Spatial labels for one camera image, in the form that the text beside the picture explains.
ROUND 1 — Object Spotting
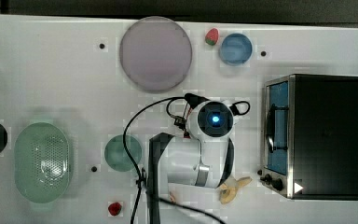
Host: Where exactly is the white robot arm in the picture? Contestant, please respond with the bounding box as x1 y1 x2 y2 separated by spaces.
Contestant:
146 93 241 224

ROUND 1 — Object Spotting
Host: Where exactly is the grey round plate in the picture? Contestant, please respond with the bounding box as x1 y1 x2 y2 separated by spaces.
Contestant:
119 16 192 92

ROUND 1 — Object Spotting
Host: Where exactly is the green metal cup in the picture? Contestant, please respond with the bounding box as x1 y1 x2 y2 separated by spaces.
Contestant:
104 134 143 172

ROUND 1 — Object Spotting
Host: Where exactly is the strawberry toy near bowl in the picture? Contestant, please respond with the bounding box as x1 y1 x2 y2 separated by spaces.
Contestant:
205 28 219 46

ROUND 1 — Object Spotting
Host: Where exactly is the blue bowl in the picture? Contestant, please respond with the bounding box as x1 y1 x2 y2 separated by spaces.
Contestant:
219 33 253 66

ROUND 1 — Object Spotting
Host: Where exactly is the orange slice toy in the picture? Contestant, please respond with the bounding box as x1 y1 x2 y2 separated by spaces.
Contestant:
169 192 176 203

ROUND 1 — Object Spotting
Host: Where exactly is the peeled banana toy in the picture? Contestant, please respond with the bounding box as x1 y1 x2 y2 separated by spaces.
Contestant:
219 175 252 204

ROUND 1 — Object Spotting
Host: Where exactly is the small red strawberry toy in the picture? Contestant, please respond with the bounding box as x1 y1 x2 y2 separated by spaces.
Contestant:
108 203 122 217

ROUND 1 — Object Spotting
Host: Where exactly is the black toaster oven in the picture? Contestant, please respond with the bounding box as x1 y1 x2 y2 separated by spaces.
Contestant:
260 74 358 201

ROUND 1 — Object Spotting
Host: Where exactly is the green perforated basket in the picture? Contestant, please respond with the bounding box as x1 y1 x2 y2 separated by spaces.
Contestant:
14 122 72 203

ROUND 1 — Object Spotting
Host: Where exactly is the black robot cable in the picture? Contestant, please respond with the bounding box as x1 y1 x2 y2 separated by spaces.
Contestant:
122 96 251 224

